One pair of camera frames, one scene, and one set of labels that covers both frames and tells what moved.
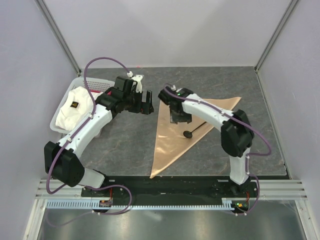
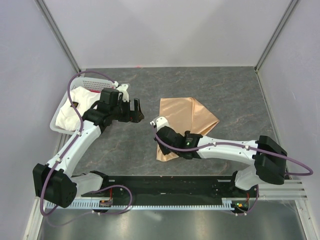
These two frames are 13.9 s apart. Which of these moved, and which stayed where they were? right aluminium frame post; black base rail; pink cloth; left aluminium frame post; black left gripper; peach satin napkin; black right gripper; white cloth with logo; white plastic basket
Moved: black right gripper; black left gripper; peach satin napkin
Stayed: left aluminium frame post; black base rail; white cloth with logo; pink cloth; white plastic basket; right aluminium frame post
